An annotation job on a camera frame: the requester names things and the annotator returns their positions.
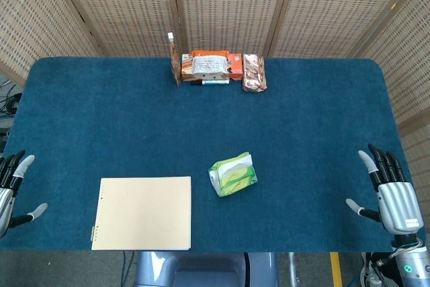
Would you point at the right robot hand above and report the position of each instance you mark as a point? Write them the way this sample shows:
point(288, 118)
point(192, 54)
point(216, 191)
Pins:
point(396, 199)

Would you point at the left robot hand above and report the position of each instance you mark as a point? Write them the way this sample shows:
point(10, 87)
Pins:
point(4, 199)

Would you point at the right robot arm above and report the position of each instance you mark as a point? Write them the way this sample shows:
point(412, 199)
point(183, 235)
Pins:
point(408, 260)

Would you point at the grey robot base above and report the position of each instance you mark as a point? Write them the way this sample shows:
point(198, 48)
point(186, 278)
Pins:
point(205, 269)

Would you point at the green tissue pack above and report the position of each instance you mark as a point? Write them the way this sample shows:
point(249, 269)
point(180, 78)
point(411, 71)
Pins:
point(232, 176)

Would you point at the red white snack package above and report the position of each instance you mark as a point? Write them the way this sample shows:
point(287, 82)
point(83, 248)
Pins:
point(254, 72)

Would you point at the blue table mat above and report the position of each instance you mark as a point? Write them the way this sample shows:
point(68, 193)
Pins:
point(208, 152)

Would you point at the orange snack box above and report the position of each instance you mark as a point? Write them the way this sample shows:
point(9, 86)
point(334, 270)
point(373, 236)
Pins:
point(235, 65)

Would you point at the black teal marker pen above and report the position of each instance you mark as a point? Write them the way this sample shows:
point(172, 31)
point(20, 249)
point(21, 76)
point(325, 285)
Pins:
point(210, 82)

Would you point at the grey plastic wrapped package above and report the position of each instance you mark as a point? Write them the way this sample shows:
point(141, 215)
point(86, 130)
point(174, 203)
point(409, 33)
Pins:
point(208, 65)

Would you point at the woven folding screen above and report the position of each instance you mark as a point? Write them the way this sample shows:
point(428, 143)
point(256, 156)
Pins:
point(215, 8)

